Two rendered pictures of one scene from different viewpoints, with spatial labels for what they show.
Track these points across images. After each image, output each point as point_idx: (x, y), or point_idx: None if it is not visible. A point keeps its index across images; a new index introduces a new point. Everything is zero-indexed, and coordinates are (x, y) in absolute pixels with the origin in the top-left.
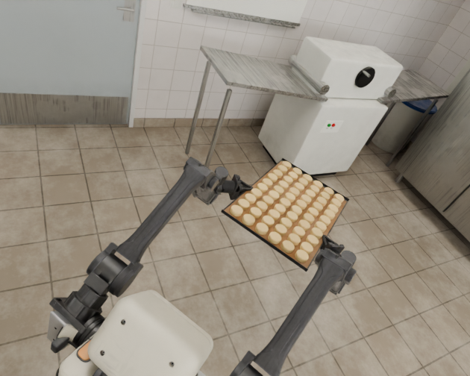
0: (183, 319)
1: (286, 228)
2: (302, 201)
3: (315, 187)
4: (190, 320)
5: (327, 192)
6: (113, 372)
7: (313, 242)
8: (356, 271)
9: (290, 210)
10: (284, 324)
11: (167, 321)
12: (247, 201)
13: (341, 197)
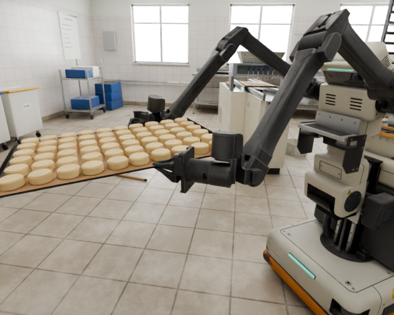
0: (340, 57)
1: (172, 128)
2: (103, 140)
3: (42, 148)
4: (333, 62)
5: (35, 144)
6: None
7: (154, 122)
8: None
9: None
10: (278, 55)
11: None
12: (193, 145)
13: (28, 139)
